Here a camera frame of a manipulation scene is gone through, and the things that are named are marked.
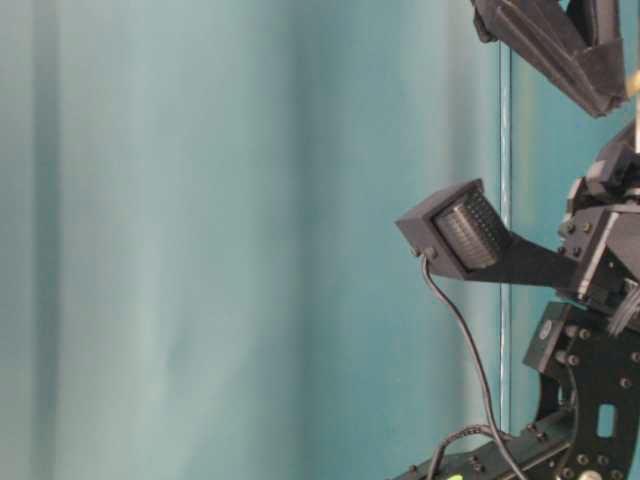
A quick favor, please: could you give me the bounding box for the black lower robot arm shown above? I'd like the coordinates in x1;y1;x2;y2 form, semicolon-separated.
397;1;639;479

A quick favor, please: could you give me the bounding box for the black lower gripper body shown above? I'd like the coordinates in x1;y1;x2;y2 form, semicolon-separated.
555;123;639;330

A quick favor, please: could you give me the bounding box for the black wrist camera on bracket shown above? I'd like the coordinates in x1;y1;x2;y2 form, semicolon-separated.
395;179;577;289

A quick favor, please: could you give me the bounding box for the thin black camera cable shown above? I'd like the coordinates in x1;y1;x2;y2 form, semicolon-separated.
420;247;529;480

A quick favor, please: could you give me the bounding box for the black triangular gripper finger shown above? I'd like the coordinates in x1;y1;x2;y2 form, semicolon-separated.
472;0;628;117

